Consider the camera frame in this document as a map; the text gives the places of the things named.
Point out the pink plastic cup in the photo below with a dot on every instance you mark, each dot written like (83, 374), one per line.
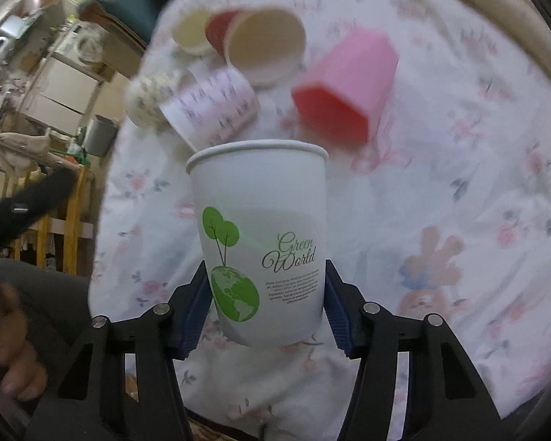
(349, 78)

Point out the white cup pink print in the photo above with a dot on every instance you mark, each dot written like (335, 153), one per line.
(211, 103)

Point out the beige paper cup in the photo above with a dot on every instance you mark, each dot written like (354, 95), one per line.
(266, 41)

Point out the white floral blanket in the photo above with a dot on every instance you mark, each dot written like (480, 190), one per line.
(441, 170)

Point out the white cabinet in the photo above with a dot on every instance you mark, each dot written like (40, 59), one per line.
(62, 89)

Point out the yellow wooden rack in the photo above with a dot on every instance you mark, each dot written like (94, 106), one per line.
(73, 220)

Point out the white paper cup green print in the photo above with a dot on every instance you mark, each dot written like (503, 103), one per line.
(261, 202)

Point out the grey trash bin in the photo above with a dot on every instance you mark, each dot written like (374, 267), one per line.
(98, 135)

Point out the cream paper cup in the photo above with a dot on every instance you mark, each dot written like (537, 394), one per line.
(192, 30)

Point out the beige cloth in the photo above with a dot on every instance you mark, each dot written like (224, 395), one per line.
(23, 144)

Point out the person's left hand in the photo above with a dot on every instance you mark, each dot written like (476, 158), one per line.
(16, 344)

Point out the teal cushion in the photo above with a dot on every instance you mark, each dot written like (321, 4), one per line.
(128, 4)

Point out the white washing machine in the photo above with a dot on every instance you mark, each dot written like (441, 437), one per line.
(80, 43)

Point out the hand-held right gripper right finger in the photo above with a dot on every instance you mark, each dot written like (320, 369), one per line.
(339, 319)

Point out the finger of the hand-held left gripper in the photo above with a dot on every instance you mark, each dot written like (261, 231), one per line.
(32, 202)

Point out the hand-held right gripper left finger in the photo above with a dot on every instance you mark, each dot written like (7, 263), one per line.
(193, 314)

